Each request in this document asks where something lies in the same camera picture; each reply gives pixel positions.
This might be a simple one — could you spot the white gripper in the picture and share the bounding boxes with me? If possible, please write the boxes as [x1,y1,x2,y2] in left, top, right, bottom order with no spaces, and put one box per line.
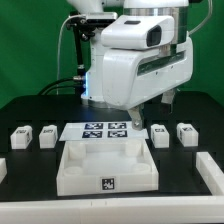
[102,38,193,130]

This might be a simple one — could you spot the white square tabletop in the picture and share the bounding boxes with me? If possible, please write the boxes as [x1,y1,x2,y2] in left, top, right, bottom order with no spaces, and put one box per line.
[56,139,159,196]

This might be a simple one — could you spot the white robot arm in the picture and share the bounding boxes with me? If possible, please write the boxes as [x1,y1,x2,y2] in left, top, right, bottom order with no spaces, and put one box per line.
[67,0,193,130]

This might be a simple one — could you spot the white sheet with tags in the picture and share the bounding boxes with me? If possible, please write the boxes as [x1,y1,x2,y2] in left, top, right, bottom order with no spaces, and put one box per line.
[60,121,149,141]

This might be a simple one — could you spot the white right fence piece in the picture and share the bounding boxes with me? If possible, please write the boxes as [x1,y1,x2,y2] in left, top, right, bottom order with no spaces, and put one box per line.
[196,152,224,196]

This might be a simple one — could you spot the white fence piece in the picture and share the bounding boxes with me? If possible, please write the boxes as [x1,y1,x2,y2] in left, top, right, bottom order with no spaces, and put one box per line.
[196,152,224,196]
[0,158,7,184]

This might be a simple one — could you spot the white left fence piece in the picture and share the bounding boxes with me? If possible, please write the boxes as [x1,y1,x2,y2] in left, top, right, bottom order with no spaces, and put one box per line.
[0,158,7,184]

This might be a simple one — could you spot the black base cables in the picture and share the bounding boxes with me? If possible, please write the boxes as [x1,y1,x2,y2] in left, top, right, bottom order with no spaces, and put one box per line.
[37,77,86,96]

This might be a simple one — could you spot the black camera stand pole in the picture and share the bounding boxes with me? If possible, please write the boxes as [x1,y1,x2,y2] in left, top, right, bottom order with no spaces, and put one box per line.
[73,23,85,85]

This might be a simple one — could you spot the black camera on stand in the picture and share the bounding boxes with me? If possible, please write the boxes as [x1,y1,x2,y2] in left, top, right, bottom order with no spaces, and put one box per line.
[67,12,118,27]

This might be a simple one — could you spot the grey camera cable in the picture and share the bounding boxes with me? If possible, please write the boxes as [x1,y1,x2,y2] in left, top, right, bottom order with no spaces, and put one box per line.
[55,13,84,96]

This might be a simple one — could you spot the white front rail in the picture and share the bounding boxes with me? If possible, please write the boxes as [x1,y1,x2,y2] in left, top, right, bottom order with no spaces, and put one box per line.
[0,196,224,224]

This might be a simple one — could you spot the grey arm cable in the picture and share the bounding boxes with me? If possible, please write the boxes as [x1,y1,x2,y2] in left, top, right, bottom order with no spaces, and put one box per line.
[188,0,214,36]

